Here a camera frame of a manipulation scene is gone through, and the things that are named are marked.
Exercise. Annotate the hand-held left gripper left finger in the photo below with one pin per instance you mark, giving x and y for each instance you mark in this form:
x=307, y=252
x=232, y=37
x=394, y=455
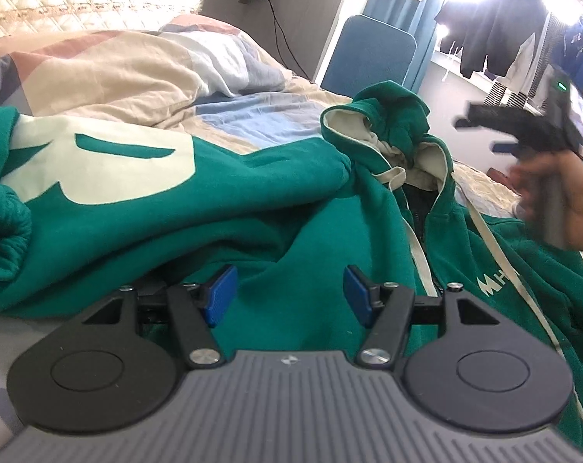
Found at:
x=221, y=294

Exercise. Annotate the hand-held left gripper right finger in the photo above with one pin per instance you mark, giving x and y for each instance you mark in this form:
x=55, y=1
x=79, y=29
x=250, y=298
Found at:
x=359, y=299

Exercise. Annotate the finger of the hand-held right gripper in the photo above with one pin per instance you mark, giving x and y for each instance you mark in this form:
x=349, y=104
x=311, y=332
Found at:
x=506, y=148
x=499, y=118

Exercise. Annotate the green hoodie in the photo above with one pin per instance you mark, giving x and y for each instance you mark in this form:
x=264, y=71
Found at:
x=296, y=231

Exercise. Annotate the striped hanging shirt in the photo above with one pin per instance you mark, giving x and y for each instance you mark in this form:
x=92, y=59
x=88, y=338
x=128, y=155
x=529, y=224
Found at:
x=501, y=94

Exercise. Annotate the grey white hanging garment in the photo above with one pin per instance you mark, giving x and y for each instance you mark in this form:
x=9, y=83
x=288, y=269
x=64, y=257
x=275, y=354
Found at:
x=525, y=67

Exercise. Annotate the blue hanging shirt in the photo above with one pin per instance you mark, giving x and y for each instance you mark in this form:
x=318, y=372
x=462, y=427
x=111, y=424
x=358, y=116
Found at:
x=581, y=43

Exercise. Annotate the black hanging hoodie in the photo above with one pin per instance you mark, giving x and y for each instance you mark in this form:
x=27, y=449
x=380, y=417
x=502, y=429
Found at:
x=494, y=24

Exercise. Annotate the blue curtain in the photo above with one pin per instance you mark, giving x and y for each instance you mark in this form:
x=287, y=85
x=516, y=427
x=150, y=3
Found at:
x=426, y=24

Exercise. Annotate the blue padded panel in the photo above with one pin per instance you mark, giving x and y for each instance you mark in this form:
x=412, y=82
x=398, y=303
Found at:
x=368, y=53

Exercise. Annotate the patchwork quilt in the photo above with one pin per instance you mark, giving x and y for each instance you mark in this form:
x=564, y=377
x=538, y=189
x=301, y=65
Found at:
x=127, y=72

